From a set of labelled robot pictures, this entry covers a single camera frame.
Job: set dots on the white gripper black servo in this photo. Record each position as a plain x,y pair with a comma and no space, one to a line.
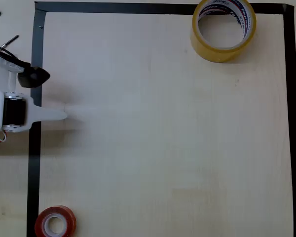
14,111

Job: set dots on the small red tape roll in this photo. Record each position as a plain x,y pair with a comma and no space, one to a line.
69,219

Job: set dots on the big yellow tape roll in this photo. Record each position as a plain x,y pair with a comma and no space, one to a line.
212,53

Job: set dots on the thin metal rod tool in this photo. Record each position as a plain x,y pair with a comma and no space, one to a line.
11,40

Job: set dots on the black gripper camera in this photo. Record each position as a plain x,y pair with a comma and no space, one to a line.
32,77

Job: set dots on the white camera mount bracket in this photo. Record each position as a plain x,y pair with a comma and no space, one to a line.
2,65

